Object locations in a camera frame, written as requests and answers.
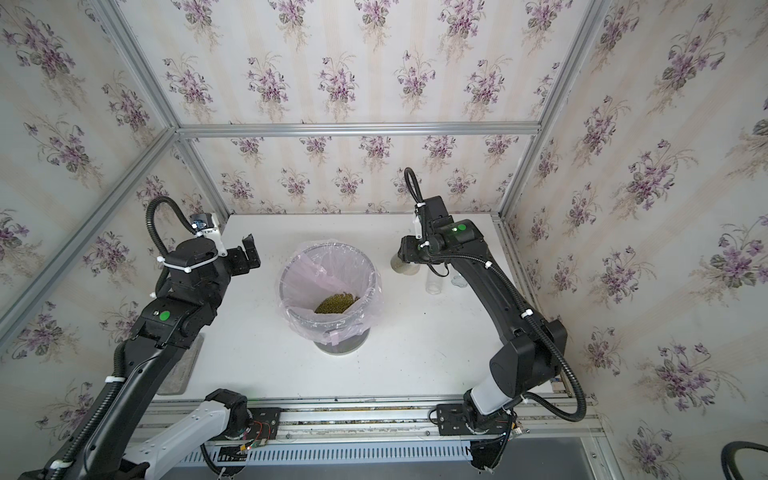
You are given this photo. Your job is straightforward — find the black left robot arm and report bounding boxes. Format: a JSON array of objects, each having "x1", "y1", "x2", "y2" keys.
[{"x1": 21, "y1": 236, "x2": 261, "y2": 479}]

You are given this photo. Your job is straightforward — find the mung beans in bin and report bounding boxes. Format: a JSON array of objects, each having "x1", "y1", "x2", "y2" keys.
[{"x1": 314, "y1": 292, "x2": 359, "y2": 315}]

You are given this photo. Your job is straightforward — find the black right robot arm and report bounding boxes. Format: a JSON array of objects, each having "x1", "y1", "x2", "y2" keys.
[{"x1": 398, "y1": 196, "x2": 586, "y2": 432}]

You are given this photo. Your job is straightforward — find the beige jar lid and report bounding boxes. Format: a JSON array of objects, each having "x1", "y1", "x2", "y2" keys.
[{"x1": 402, "y1": 263, "x2": 420, "y2": 276}]

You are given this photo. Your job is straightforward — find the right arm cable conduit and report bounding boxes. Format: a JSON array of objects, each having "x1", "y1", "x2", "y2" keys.
[{"x1": 403, "y1": 166, "x2": 587, "y2": 423}]

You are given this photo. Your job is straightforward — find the aluminium frame post right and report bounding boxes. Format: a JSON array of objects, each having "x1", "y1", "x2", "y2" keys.
[{"x1": 498, "y1": 0, "x2": 612, "y2": 219}]

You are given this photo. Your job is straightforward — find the clear jar with mung beans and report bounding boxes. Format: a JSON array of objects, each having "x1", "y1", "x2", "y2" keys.
[{"x1": 425, "y1": 270, "x2": 444, "y2": 295}]

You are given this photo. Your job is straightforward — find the aluminium frame post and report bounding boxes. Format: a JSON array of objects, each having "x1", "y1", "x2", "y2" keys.
[
  {"x1": 498, "y1": 0, "x2": 612, "y2": 219},
  {"x1": 91, "y1": 1, "x2": 230, "y2": 220}
]

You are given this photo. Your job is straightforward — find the jar with beige lid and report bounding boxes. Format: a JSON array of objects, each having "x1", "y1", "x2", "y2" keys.
[{"x1": 451, "y1": 272, "x2": 468, "y2": 288}]

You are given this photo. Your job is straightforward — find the mesh bin with plastic bag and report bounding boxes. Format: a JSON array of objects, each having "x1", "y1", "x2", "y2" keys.
[{"x1": 277, "y1": 239, "x2": 384, "y2": 356}]

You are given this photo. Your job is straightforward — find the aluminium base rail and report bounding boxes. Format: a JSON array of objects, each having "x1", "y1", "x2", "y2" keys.
[{"x1": 124, "y1": 398, "x2": 614, "y2": 478}]

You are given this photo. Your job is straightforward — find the aluminium frame crossbar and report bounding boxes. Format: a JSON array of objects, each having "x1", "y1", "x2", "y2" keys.
[{"x1": 176, "y1": 121, "x2": 541, "y2": 139}]

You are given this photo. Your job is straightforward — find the grey sponge pad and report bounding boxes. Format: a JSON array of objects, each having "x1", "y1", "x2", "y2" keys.
[{"x1": 157, "y1": 334, "x2": 205, "y2": 396}]

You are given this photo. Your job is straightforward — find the aluminium frame post left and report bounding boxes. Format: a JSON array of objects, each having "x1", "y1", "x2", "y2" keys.
[{"x1": 91, "y1": 1, "x2": 230, "y2": 220}]

